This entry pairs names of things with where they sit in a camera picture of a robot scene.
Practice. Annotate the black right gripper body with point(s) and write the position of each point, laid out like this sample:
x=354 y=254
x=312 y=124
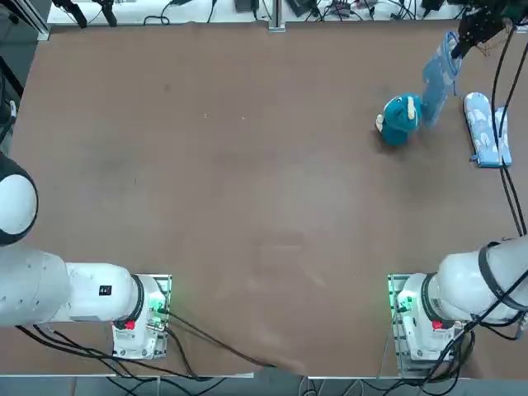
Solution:
x=480 y=22

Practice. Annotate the blue cloud-print oven mitt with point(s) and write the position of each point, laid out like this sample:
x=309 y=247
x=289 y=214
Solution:
x=437 y=82
x=480 y=123

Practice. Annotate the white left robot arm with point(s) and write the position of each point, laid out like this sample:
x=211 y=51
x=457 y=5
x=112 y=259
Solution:
x=82 y=288

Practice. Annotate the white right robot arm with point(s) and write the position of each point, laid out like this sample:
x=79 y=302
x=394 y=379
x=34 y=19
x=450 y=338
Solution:
x=466 y=280

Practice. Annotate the small blue plush doll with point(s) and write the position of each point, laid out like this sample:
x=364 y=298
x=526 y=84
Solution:
x=398 y=119

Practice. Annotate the black electronic device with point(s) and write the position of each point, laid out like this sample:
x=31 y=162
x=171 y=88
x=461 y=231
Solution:
x=303 y=7

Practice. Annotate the black adapter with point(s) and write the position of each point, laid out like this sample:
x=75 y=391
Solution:
x=246 y=5

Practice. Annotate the black tripod leg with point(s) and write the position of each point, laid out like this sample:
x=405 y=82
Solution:
x=74 y=10
x=108 y=12

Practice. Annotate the black stand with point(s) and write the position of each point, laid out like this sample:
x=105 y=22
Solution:
x=6 y=113

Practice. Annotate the grey aluminium post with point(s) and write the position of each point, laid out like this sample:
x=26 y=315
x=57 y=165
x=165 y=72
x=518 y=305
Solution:
x=277 y=16

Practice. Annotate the grey aluminium frame rail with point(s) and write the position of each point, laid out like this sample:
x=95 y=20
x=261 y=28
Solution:
x=41 y=26

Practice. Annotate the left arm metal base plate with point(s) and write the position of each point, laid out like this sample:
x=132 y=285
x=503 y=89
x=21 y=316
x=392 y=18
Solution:
x=163 y=346

